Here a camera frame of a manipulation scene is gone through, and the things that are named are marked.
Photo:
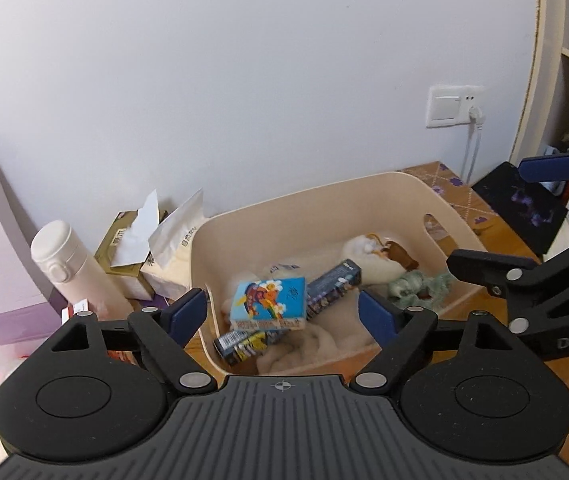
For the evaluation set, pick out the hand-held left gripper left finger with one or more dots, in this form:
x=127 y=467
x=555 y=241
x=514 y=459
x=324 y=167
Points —
x=187 y=315

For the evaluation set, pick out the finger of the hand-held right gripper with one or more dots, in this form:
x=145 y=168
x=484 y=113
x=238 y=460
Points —
x=549 y=168
x=479 y=264

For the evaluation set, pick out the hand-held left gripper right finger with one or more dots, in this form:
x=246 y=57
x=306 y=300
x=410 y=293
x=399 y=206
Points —
x=377 y=317

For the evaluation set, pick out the green knitted cloth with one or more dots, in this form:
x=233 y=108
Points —
x=414 y=285

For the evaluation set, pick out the dark long printed box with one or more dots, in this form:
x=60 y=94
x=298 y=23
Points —
x=334 y=282

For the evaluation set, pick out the white brown plush toy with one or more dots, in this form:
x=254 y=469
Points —
x=369 y=260

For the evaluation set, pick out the dark blue can box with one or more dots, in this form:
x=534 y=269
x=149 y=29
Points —
x=244 y=345

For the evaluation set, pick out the blue illustrated card box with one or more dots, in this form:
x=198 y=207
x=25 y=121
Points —
x=264 y=305

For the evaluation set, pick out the beige plastic storage bin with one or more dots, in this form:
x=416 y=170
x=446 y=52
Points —
x=314 y=210

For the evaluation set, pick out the wooden desktop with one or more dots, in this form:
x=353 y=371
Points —
x=509 y=240

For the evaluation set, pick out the black printed pad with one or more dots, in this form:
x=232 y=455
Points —
x=514 y=210

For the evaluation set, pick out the white soft tissue pack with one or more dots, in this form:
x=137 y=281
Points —
x=174 y=255

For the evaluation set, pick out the gold tissue box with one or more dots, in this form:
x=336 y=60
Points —
x=114 y=255

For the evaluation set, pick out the red white carton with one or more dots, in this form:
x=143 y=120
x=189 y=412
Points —
x=77 y=308

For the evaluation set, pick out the white thermos bottle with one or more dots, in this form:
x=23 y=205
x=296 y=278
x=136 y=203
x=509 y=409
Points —
x=74 y=270

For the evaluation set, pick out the white shelf unit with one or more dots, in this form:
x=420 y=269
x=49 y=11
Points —
x=549 y=35

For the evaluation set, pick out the white wall socket plate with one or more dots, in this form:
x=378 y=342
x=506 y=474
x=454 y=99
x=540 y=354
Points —
x=447 y=107

